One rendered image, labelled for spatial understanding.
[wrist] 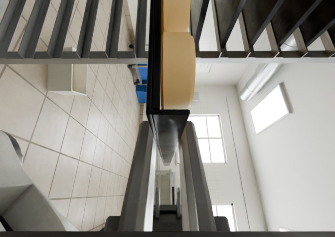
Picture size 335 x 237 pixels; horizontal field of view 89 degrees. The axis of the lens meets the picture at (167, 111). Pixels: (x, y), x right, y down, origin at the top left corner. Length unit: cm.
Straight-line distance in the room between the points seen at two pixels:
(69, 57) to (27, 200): 44
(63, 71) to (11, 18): 53
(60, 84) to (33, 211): 104
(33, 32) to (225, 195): 457
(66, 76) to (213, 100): 458
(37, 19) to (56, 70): 58
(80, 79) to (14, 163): 118
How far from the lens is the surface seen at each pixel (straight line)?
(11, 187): 33
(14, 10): 90
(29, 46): 76
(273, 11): 56
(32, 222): 36
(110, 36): 65
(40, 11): 85
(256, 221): 502
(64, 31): 74
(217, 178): 474
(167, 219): 46
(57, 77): 135
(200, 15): 49
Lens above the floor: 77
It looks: level
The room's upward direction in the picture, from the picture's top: 90 degrees clockwise
